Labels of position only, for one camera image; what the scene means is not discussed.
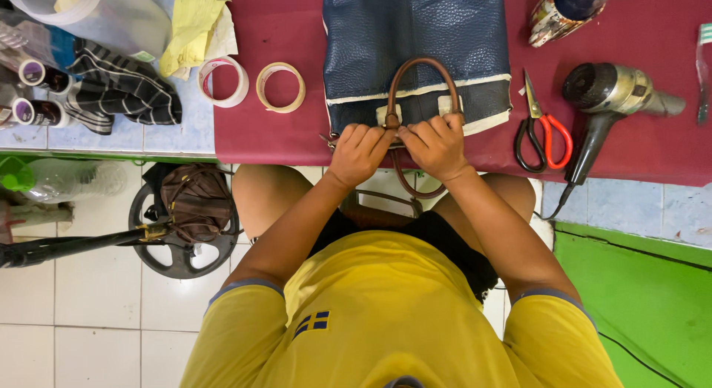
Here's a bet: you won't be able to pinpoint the person's right leg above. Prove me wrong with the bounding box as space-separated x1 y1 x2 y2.
433 172 538 225

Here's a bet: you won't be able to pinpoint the brown folded umbrella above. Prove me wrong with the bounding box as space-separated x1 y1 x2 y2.
159 163 235 245

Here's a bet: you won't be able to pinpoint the black shorts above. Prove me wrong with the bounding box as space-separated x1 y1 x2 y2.
307 209 500 304

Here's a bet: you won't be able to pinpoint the maroon table mat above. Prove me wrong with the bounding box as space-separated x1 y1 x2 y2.
213 0 712 188

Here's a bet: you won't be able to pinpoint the tan masking tape roll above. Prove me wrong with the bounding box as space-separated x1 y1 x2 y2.
256 62 307 114

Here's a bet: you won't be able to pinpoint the black floor cable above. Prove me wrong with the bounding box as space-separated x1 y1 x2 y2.
597 331 686 388

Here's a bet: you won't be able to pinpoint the yellow shirt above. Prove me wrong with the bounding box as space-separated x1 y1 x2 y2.
179 229 624 388

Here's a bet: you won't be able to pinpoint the patterned ceramic cup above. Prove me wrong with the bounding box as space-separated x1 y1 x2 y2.
528 0 642 49

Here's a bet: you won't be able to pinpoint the brown metal frame stool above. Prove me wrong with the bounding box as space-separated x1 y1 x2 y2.
339 188 425 229

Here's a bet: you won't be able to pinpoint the packaged toothbrush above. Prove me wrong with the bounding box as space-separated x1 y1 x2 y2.
696 23 712 127

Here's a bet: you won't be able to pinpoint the red and black scissors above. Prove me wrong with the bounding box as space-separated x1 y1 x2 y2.
514 69 574 174

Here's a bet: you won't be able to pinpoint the clear tape roll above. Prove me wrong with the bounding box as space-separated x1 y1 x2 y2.
197 56 250 109

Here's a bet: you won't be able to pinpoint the dark striped cloth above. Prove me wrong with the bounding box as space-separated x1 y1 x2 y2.
63 38 183 136

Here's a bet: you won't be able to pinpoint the black round stool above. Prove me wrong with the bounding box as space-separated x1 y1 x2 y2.
128 179 240 281

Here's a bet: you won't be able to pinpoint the translucent plastic container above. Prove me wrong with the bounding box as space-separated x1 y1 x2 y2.
2 0 172 61

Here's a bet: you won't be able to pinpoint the person's right hand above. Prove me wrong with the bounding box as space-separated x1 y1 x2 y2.
397 113 474 183

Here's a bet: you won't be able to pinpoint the silver black hair dryer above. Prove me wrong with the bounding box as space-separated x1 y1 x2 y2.
534 62 687 221

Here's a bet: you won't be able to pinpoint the black tripod pole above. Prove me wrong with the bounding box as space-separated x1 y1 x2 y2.
0 223 174 270

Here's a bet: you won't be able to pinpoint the person's left leg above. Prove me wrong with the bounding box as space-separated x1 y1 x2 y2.
231 164 316 240

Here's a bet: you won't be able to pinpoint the person's left hand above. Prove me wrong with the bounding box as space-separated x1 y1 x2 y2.
325 123 399 190

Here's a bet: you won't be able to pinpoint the yellow cloth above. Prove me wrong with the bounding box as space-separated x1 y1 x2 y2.
159 0 239 81

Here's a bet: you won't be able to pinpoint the clear bottle green cap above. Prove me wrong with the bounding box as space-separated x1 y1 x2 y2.
0 157 128 205

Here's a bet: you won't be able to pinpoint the person's leg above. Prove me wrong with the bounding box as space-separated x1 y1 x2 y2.
433 172 538 225
231 164 316 240

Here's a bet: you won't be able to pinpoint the dark bottle purple cap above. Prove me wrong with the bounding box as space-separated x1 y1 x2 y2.
18 59 73 94
11 97 73 129

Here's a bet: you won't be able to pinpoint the blue leather bag brown handles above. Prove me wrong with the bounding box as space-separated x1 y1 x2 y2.
320 0 514 200

